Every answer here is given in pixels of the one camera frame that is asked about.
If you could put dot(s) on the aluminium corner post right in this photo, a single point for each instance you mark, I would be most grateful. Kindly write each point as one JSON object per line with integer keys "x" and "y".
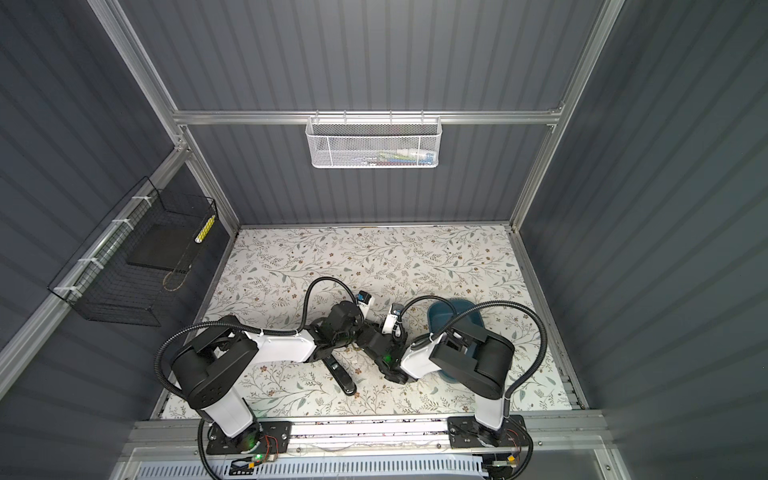
{"x": 595, "y": 43}

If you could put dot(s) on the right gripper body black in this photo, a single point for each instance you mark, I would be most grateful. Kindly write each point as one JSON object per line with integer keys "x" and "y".
{"x": 397, "y": 344}

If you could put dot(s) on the yellow marker in basket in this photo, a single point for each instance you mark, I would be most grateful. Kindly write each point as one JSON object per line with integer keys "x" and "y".
{"x": 205, "y": 229}

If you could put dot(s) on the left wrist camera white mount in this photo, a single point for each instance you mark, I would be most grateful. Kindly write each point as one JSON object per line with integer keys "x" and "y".
{"x": 364, "y": 302}

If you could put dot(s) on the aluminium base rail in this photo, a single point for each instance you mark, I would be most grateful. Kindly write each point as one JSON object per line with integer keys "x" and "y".
{"x": 348, "y": 435}

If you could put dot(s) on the aluminium corner post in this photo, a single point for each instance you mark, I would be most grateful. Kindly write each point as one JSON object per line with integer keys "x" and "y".
{"x": 595, "y": 43}
{"x": 126, "y": 41}

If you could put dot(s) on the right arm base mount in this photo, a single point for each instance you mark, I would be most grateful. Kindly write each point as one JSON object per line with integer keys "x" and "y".
{"x": 465, "y": 432}

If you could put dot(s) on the white wire mesh basket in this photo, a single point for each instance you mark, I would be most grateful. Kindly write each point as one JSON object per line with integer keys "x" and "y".
{"x": 332, "y": 145}

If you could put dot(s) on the aluminium horizontal back rail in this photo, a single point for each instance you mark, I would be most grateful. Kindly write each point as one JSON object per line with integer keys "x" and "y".
{"x": 284, "y": 118}

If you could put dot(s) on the aluminium corner post left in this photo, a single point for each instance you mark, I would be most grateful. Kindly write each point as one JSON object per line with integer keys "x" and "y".
{"x": 126, "y": 41}

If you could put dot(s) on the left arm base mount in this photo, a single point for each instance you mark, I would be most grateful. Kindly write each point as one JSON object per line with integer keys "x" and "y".
{"x": 267, "y": 438}

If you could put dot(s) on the black wire basket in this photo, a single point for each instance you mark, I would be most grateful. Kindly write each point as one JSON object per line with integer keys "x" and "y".
{"x": 135, "y": 272}

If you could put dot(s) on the white slotted cable duct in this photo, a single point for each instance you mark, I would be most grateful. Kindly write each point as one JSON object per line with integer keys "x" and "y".
{"x": 355, "y": 467}

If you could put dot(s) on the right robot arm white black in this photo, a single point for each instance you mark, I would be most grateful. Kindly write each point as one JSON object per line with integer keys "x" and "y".
{"x": 477, "y": 358}

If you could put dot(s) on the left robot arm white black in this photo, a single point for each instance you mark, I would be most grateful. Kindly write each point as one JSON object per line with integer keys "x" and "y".
{"x": 208, "y": 367}

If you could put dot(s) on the black pad in basket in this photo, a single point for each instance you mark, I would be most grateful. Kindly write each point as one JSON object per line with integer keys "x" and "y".
{"x": 166, "y": 248}

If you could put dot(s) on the pens in white basket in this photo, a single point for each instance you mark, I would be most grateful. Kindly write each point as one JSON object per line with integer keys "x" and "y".
{"x": 400, "y": 157}

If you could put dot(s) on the black long stapler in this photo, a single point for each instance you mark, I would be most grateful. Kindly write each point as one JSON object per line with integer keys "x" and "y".
{"x": 340, "y": 375}

